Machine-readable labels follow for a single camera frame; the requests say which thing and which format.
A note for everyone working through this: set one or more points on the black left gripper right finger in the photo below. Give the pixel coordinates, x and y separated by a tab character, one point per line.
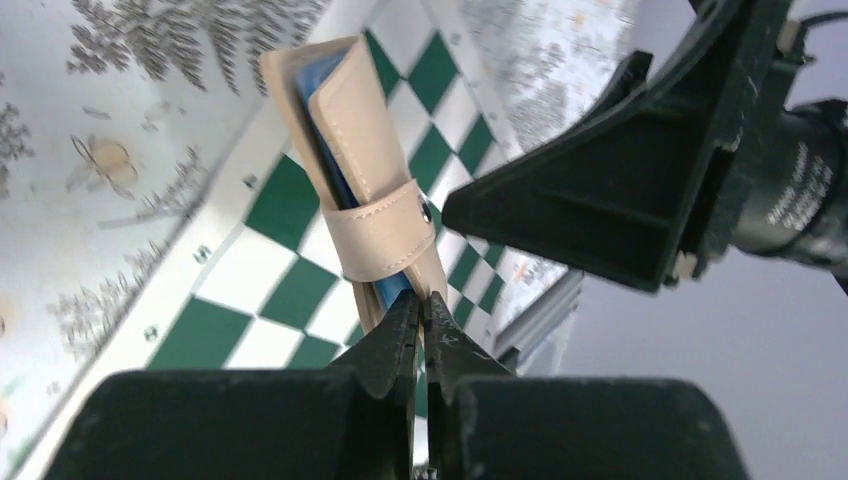
451	357

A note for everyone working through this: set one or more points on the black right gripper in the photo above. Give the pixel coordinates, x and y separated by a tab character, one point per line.
613	196

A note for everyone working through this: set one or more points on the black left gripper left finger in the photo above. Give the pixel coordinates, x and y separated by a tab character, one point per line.
380	374

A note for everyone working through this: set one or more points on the green white chessboard mat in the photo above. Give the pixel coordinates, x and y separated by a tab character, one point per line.
331	265

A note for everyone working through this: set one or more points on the floral table mat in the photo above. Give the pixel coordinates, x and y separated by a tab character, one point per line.
99	132

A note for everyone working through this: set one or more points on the aluminium frame rail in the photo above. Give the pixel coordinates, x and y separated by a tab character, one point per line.
526	333

